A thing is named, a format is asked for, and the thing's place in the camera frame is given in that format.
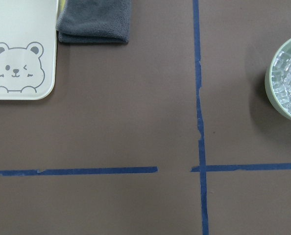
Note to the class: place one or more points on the grey folded cloth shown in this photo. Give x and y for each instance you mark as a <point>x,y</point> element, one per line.
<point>94,21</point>

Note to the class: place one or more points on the yellow sponge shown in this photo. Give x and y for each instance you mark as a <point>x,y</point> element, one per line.
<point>61,5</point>

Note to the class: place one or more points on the green bowl of ice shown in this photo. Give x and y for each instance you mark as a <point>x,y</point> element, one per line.
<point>278,80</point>

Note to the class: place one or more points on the cream bear tray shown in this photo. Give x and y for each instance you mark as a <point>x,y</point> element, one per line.
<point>28,45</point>

